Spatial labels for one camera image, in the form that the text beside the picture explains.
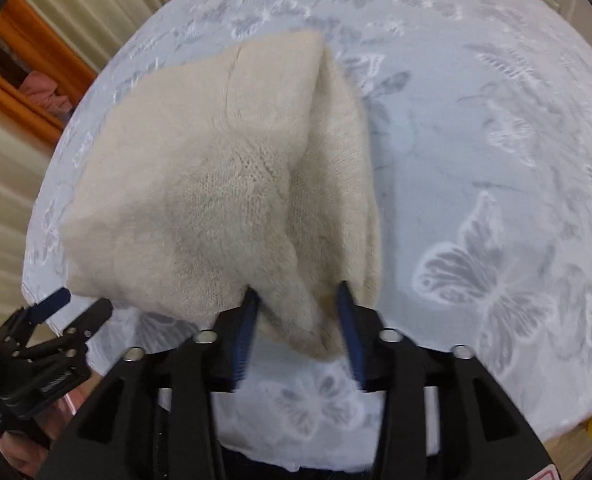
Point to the beige curtain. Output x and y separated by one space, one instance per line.
6 200
101 5

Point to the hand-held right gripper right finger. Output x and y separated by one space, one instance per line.
351 335

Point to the butterfly print bedspread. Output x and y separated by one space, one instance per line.
476 160

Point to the cream knitted cardigan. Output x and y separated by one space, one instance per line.
211 195

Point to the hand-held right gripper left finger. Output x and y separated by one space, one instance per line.
243 345

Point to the pink clothes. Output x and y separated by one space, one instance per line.
46 92

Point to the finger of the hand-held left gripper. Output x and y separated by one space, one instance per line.
51 305
93 314

